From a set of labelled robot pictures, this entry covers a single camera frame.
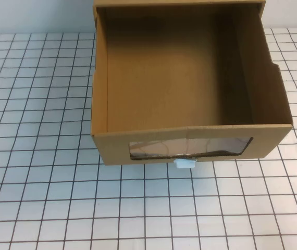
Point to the white grid-patterned tablecloth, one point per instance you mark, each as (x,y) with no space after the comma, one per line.
(60,195)

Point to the cardboard shoe box drawer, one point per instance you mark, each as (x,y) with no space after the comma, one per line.
(164,78)

